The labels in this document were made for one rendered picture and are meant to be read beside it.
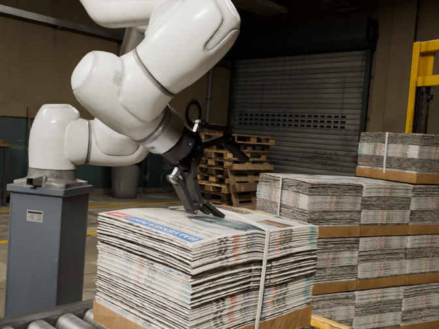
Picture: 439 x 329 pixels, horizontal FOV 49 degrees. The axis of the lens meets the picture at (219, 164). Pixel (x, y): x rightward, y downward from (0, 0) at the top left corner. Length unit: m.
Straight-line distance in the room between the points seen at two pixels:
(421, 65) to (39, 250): 2.39
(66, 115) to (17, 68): 6.84
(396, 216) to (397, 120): 6.62
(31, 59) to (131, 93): 7.82
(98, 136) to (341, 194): 0.99
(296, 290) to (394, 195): 1.25
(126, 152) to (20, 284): 0.55
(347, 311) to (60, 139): 1.34
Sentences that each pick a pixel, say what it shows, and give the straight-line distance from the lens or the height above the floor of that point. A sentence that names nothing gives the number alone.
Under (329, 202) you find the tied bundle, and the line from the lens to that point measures 2.00.
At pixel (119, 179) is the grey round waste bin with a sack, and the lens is 8.82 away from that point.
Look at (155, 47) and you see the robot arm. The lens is 0.78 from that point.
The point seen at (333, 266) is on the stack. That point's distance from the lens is 2.07.
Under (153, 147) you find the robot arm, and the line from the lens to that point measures 0.88.
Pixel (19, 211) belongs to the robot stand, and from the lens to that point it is 1.71.
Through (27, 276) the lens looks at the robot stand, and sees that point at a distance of 1.74.
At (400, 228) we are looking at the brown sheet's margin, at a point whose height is 0.87.
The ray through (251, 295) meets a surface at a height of 0.91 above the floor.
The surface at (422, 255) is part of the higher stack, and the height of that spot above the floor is 0.74.
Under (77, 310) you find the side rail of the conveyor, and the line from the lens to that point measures 1.15.
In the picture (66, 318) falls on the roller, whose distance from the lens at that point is 1.12.
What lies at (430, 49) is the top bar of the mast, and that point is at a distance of 3.09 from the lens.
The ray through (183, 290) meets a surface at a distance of 0.84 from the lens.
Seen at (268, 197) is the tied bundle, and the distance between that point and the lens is 2.15.
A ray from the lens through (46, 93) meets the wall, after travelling 8.67.
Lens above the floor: 1.20
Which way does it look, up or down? 3 degrees down
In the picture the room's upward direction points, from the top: 4 degrees clockwise
